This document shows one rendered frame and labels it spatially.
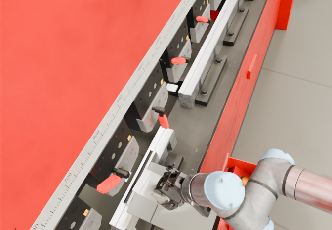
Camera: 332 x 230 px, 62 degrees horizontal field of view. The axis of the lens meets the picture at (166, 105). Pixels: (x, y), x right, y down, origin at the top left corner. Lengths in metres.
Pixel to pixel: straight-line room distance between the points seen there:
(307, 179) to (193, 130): 0.59
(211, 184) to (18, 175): 0.36
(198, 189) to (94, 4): 0.43
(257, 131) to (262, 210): 1.55
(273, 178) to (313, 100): 1.79
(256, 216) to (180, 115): 0.66
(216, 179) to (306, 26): 2.60
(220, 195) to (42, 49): 0.41
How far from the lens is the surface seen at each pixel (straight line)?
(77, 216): 0.66
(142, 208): 0.92
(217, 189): 0.59
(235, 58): 1.42
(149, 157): 1.00
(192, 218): 0.89
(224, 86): 1.29
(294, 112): 2.34
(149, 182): 0.95
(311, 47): 2.86
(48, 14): 0.45
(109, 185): 0.64
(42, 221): 0.58
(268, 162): 0.71
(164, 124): 0.82
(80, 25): 0.50
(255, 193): 0.68
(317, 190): 0.67
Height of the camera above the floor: 1.86
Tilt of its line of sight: 52 degrees down
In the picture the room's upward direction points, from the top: 15 degrees counter-clockwise
